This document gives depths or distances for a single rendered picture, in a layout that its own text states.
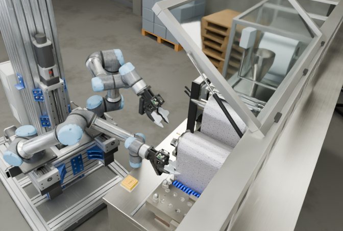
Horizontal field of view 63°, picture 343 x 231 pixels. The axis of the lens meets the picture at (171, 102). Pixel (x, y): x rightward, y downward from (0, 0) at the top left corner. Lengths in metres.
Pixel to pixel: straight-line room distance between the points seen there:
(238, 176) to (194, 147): 0.59
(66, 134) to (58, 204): 1.09
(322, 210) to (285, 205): 2.06
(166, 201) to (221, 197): 0.76
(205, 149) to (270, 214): 0.46
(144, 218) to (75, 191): 1.14
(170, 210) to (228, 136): 0.48
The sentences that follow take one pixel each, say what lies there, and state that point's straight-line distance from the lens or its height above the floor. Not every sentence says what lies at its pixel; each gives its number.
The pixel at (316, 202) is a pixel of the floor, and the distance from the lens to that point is 3.16.
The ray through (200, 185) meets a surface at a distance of 1.47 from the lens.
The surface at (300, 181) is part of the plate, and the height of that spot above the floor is 1.44.
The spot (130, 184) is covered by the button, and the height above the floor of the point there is 0.92.
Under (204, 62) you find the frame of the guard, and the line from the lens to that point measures 0.90.
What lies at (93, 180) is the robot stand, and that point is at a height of 0.21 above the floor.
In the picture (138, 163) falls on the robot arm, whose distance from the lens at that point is 1.67.
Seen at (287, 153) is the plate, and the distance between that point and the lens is 1.26.
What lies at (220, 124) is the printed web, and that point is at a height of 1.32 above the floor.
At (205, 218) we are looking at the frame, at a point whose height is 1.65.
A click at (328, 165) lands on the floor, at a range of 3.60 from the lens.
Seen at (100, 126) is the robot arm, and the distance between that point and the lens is 1.70.
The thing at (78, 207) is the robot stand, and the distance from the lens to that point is 2.48.
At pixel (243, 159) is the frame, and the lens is 0.85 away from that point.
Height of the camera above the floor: 2.25
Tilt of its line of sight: 36 degrees down
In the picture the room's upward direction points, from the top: 4 degrees clockwise
